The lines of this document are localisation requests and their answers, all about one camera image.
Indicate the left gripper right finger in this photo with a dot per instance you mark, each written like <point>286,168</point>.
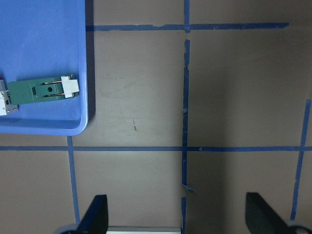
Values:
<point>260,218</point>

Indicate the green terminal block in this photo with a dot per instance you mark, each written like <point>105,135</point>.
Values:
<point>43,89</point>

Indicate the blue plastic tray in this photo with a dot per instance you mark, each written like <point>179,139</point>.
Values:
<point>40,39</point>

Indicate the white circuit breaker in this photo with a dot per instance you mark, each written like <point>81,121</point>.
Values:
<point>6,106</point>

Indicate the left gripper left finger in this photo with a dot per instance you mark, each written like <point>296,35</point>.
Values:
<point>95,220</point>

